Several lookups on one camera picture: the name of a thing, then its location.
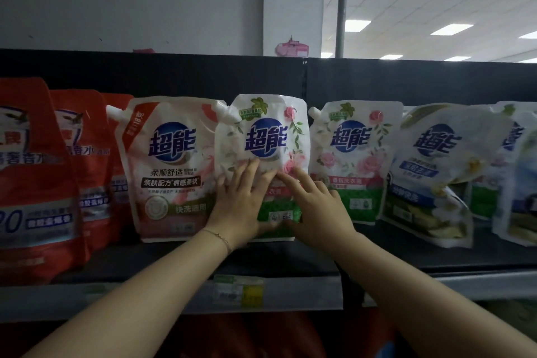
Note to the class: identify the person's right hand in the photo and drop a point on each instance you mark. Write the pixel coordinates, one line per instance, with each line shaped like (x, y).
(323, 219)

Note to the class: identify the person's left hand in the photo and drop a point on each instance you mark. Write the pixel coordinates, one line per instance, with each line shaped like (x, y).
(239, 211)

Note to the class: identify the pink bagged item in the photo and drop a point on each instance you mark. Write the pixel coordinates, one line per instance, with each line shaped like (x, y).
(292, 49)

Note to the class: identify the yellow price label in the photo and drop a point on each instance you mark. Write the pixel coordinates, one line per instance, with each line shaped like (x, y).
(247, 292)

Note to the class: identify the pink sticky note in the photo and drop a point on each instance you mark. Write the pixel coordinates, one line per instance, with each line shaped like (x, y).
(143, 50)

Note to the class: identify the person's left forearm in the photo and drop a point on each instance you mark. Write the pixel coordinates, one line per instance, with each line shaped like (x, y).
(126, 299)

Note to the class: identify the white Chaoneng detergent pouch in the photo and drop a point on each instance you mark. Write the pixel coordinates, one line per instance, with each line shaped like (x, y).
(168, 211)

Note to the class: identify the person's right forearm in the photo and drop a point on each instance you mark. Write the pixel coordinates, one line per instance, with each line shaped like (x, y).
(440, 307)

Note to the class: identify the grey vertical pole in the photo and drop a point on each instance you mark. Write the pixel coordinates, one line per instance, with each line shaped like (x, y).
(342, 5)

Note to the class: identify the dark metal shelf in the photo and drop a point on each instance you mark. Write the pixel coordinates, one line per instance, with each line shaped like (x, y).
(377, 81)

